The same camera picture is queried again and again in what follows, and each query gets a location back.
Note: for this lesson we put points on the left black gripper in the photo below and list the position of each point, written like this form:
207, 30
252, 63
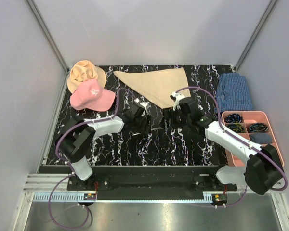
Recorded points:
146, 128

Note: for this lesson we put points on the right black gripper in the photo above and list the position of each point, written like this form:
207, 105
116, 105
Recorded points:
169, 113

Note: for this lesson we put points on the beige cloth napkin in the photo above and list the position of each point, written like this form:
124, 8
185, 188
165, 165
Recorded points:
155, 86

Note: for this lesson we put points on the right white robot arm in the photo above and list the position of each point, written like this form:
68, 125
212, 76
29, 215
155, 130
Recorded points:
262, 167

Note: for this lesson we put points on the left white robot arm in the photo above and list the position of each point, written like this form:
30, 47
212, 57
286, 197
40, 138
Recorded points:
74, 141

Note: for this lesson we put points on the pink baseball cap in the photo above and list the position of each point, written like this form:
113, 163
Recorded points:
90, 95

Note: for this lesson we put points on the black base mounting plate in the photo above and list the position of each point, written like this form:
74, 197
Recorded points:
108, 178

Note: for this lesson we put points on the beige bucket hat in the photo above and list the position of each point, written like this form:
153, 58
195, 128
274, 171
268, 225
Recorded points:
82, 71

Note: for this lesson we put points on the blue checkered folded cloth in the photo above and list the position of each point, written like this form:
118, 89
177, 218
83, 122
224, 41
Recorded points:
233, 93

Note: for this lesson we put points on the pink divided organizer tray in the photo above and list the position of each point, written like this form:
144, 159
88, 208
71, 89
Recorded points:
251, 117

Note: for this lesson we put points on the teal patterned rolled sock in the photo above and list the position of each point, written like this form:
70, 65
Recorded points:
258, 128

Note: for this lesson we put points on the grey blue rolled sock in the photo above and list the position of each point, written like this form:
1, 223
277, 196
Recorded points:
261, 138

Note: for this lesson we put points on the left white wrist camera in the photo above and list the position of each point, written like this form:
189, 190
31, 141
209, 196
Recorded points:
145, 105

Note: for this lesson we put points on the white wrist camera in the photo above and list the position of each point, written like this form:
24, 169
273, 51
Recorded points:
145, 105
176, 97

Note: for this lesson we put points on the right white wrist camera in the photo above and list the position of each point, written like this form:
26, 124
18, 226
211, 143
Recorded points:
176, 97

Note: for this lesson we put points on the slotted aluminium rail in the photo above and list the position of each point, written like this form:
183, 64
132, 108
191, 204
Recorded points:
53, 187

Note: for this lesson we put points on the aluminium frame post left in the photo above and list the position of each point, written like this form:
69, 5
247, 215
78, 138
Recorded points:
41, 23

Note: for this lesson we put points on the aluminium frame post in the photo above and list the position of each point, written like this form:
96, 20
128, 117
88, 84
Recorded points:
256, 32
41, 23

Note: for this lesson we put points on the aluminium frame post right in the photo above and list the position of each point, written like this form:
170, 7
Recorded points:
256, 32

